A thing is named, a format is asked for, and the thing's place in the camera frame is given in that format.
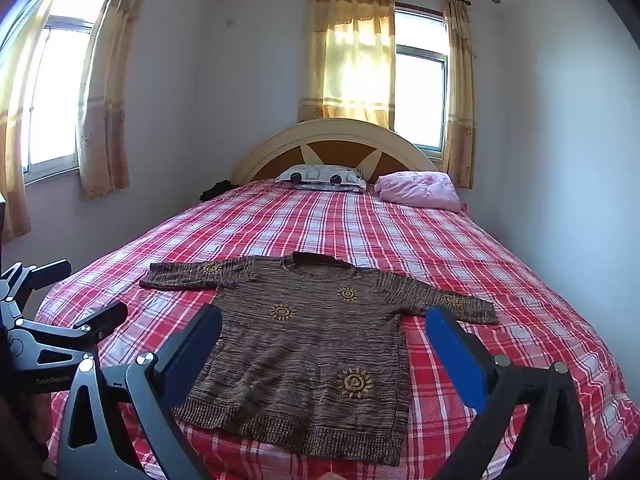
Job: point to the window behind headboard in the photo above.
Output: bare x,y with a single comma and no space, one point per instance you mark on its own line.
420,95

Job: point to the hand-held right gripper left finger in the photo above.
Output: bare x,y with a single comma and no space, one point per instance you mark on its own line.
192,360

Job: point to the cream wooden headboard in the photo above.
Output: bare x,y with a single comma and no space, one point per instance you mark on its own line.
345,132

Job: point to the white patterned pillow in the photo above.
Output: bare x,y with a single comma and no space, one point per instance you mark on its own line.
320,175

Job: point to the yellow curtain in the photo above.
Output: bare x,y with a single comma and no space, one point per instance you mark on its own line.
12,200
100,135
350,60
460,110

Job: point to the side window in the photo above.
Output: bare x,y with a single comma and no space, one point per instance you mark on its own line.
55,100

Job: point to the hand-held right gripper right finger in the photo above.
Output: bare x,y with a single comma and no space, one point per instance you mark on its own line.
457,357

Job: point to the dark cloth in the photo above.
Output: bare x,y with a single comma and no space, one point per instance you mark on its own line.
215,191

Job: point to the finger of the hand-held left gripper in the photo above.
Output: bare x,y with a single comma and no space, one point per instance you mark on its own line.
100,322
42,272

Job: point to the red plaid bed sheet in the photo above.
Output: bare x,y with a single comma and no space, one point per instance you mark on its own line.
350,225

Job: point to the pink pillow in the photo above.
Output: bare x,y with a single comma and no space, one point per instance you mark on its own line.
420,187

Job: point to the brown knitted sweater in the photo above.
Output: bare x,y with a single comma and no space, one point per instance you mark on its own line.
300,360

